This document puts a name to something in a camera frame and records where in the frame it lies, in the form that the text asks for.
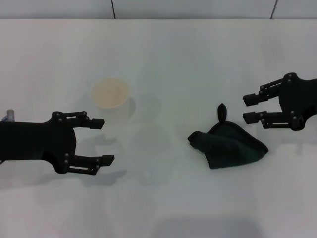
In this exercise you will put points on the white paper cup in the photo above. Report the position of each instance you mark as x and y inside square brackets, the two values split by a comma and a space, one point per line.
[110, 93]

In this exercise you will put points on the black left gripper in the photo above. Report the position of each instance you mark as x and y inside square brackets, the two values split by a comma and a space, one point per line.
[37, 141]

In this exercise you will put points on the dark blue-green rag with loop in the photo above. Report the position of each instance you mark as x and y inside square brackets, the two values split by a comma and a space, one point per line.
[227, 146]

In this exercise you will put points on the clear plug on left wrist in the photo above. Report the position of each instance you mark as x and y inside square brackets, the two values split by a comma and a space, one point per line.
[9, 116]

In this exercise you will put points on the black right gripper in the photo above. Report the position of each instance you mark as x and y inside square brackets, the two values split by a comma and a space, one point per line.
[302, 99]

